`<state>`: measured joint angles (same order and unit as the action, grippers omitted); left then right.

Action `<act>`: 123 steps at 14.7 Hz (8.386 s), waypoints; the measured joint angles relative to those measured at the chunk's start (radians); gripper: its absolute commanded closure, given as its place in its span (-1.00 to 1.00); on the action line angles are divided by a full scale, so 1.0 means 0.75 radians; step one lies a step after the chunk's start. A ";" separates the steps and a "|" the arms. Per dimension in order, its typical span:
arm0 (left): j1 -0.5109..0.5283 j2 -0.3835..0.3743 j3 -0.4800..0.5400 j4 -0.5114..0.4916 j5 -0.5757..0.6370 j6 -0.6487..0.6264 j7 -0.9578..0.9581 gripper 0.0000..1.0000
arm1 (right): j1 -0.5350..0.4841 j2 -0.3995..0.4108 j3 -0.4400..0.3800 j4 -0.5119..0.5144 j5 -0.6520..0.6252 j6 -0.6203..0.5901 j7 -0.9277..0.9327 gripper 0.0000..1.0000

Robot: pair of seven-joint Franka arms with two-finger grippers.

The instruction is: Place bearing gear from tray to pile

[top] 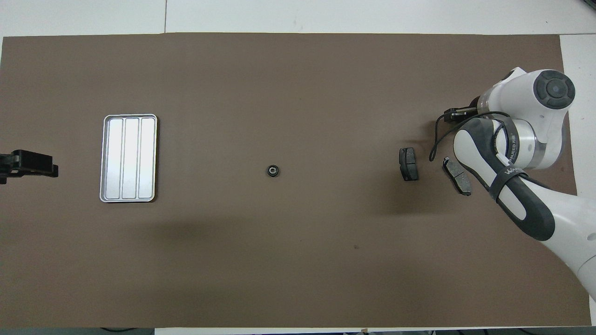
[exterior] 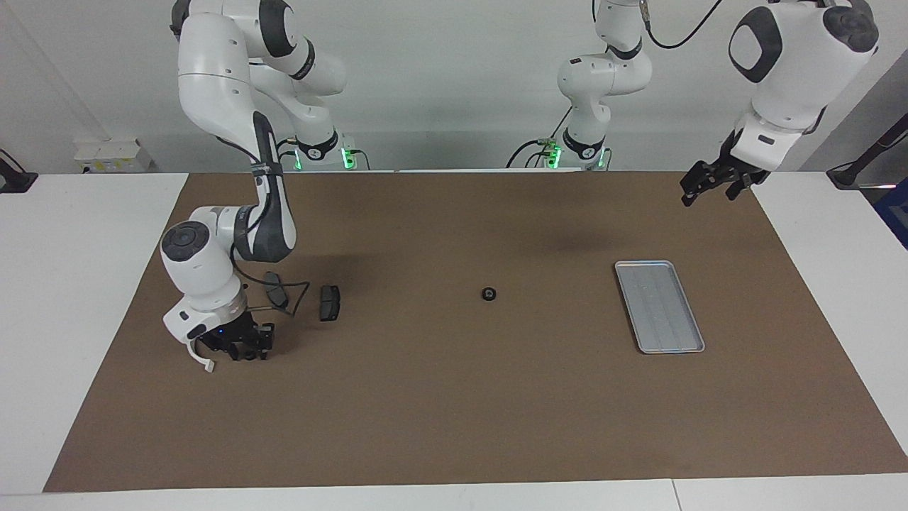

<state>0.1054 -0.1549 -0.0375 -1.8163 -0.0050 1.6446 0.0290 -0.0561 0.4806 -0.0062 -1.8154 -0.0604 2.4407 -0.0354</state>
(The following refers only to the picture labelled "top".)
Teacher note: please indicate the long dark brake pad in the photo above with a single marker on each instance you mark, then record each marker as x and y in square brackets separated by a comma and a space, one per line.
[458, 182]

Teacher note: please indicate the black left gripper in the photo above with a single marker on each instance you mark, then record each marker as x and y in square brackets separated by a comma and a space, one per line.
[7, 168]

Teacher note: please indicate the silver metal tray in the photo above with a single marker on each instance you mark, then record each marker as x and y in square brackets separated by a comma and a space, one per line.
[130, 158]

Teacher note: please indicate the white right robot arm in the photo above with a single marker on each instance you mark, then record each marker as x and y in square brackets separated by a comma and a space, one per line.
[535, 121]

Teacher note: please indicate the brown table mat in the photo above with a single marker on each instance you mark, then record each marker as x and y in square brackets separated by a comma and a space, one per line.
[298, 93]

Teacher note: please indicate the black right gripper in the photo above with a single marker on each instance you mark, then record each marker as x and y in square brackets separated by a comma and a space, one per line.
[475, 103]

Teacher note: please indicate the short dark brake pad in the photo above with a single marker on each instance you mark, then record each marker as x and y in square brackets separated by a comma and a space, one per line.
[409, 163]

